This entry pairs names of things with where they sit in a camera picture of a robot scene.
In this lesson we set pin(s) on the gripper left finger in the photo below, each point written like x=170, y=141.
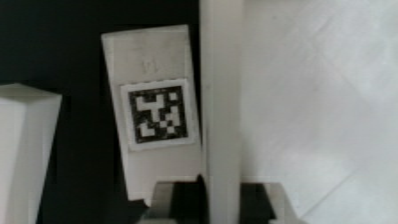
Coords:
x=179, y=203

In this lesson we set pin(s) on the white table leg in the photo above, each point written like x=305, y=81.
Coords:
x=28, y=113
x=147, y=58

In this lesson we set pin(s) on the white square tabletop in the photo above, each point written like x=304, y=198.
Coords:
x=298, y=58

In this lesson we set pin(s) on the white table leg far left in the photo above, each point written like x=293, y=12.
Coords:
x=28, y=113

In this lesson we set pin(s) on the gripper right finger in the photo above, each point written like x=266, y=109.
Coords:
x=265, y=205

